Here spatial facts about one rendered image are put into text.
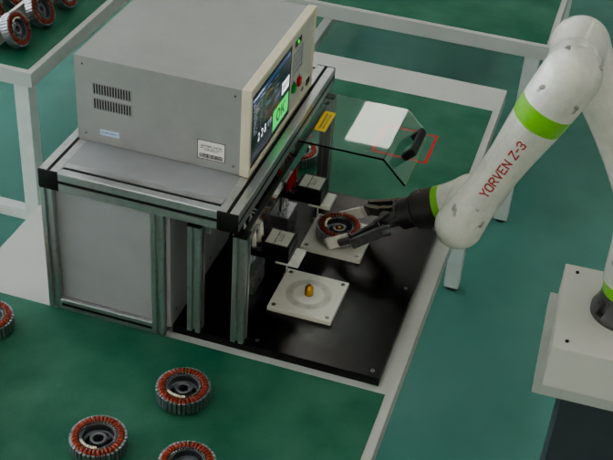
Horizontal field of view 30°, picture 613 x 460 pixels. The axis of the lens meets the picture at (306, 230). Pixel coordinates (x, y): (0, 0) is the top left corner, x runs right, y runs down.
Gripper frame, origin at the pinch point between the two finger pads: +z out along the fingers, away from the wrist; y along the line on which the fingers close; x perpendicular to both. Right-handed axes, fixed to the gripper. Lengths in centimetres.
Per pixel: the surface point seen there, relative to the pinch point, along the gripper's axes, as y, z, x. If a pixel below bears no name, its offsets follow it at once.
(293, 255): -24.0, 0.3, 9.0
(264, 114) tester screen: -23.6, -9.3, 42.7
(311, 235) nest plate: -2.4, 6.6, 1.2
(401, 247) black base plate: 2.8, -11.5, -10.5
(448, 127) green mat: 68, -9, -12
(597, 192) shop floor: 172, -14, -101
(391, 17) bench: 133, 19, 5
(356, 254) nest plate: -5.5, -3.9, -4.8
